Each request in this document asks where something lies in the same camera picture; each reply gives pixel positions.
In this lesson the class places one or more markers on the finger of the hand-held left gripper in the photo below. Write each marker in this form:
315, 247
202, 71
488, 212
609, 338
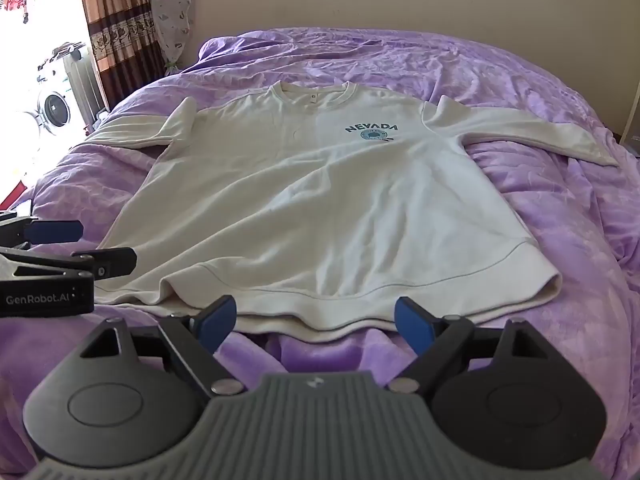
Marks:
112, 261
52, 230

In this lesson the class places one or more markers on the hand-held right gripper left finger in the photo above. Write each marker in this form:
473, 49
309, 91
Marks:
220, 321

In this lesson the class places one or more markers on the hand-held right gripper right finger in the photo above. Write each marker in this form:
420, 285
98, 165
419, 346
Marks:
413, 324

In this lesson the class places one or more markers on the white printed sweatshirt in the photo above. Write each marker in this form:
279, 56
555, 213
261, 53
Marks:
320, 200

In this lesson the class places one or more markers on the white washing machine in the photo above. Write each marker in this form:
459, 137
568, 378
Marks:
55, 107

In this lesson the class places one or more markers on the purple blanket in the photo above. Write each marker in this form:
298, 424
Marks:
550, 240

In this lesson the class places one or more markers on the brown patterned curtain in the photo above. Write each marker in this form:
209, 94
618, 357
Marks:
117, 25

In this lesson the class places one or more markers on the patterned cloth-wrapped bundle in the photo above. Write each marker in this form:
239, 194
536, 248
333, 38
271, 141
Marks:
172, 15

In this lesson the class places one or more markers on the dark bedside furniture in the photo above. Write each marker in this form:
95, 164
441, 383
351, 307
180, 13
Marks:
631, 120

